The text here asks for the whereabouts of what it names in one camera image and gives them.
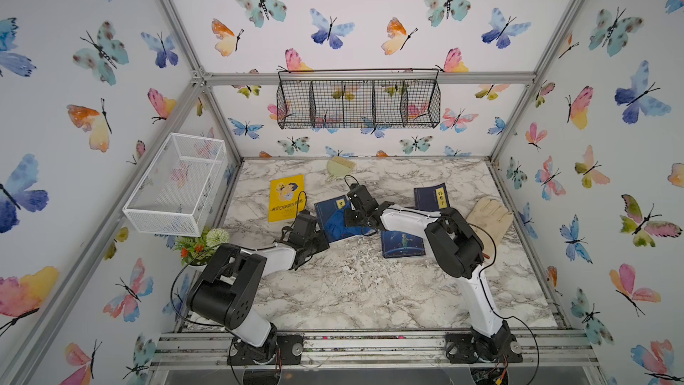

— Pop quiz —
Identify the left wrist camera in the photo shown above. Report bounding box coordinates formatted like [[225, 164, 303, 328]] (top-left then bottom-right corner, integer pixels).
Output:
[[296, 210, 316, 222]]

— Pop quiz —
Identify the blue Little Prince book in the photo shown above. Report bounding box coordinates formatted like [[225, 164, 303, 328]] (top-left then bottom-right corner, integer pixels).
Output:
[[380, 231, 426, 258]]

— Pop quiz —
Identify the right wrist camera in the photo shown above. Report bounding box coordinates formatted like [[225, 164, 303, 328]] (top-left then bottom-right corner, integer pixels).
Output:
[[347, 184, 376, 210]]

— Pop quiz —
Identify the white mesh wall basket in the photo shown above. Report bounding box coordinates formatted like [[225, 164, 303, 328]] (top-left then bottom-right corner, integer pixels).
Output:
[[123, 133, 228, 237]]

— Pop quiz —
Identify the black wire wall basket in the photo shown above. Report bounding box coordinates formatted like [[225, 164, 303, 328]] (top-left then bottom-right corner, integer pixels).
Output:
[[271, 69, 442, 130]]

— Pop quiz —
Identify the dark blue horse-cover book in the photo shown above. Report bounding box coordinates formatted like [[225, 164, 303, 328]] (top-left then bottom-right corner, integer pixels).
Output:
[[413, 183, 451, 212]]

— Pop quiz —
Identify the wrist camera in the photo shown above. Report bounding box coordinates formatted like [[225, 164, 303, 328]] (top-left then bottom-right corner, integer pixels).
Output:
[[296, 210, 316, 222], [347, 184, 376, 210]]

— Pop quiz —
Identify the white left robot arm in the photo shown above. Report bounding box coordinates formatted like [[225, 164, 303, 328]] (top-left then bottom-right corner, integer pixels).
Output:
[[186, 210, 330, 365]]

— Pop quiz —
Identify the blue cloth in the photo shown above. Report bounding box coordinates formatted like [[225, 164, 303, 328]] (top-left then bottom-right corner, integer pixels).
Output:
[[323, 210, 371, 242]]

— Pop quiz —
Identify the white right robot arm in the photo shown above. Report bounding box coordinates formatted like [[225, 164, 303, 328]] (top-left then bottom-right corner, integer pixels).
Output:
[[345, 198, 523, 364]]

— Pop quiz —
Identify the dark blue Chinese book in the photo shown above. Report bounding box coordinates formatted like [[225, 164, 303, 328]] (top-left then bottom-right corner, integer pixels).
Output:
[[315, 195, 376, 242]]

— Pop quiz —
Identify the potted flower plant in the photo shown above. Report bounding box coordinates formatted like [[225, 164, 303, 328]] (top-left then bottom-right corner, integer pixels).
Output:
[[174, 227, 231, 267]]

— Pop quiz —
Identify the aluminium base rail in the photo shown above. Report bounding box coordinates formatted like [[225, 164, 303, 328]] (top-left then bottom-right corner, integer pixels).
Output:
[[151, 329, 599, 371]]

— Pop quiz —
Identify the yellow illustrated book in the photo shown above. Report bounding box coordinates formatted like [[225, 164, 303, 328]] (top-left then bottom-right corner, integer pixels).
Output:
[[267, 174, 305, 223]]

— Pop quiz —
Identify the green scrub brush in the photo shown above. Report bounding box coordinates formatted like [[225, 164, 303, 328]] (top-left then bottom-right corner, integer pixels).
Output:
[[326, 156, 356, 180]]

